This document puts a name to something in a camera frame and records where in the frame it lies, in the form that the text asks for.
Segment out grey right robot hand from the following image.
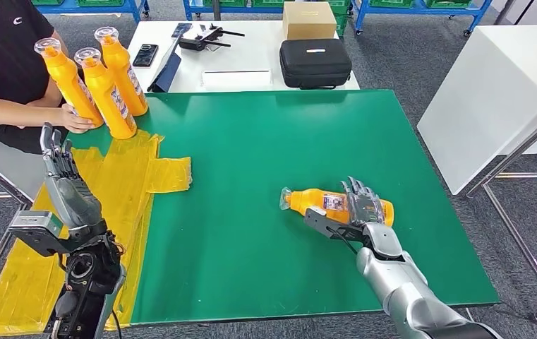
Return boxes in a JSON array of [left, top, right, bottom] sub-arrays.
[[340, 176, 387, 228]]

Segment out person's right hand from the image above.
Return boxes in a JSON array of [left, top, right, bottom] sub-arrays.
[[57, 102, 96, 135]]

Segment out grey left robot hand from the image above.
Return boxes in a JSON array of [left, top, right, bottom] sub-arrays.
[[39, 122, 104, 230]]

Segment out orange bottle with clear cap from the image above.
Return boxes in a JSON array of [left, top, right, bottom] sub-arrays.
[[93, 25, 150, 117], [279, 186, 395, 228], [73, 47, 138, 141], [33, 37, 105, 129]]

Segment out grey seat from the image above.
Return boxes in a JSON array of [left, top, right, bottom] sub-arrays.
[[0, 122, 47, 202]]

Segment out person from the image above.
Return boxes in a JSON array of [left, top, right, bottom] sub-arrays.
[[0, 0, 92, 155]]

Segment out black smartphone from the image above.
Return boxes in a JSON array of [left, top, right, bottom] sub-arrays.
[[131, 43, 159, 69]]

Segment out tablet in blue folio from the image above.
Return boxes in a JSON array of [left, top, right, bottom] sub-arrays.
[[146, 36, 183, 93]]

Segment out yellow tape sheet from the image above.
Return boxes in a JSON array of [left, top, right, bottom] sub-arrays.
[[0, 130, 193, 338]]

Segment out blue metal rack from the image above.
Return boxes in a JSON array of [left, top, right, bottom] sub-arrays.
[[30, 0, 151, 24], [351, 0, 495, 37], [182, 0, 288, 22]]

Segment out black antenna controller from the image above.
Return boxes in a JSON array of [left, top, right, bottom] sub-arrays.
[[178, 23, 246, 52]]

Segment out black zip case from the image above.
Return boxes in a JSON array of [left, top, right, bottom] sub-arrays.
[[279, 38, 354, 90]]

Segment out white cabinet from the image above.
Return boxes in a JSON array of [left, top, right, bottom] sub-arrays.
[[416, 24, 537, 196]]

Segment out white flat box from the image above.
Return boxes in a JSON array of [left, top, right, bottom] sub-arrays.
[[200, 69, 273, 90]]

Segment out white table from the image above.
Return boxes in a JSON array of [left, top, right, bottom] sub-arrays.
[[126, 19, 361, 93]]

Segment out cardboard box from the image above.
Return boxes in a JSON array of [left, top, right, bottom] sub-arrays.
[[282, 1, 338, 41]]

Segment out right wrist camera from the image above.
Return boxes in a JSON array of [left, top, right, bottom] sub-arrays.
[[303, 207, 372, 243]]

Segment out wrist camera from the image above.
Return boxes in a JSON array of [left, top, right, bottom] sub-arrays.
[[303, 207, 372, 243], [7, 210, 105, 257]]

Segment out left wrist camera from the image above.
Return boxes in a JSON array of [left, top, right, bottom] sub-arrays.
[[7, 210, 105, 257]]

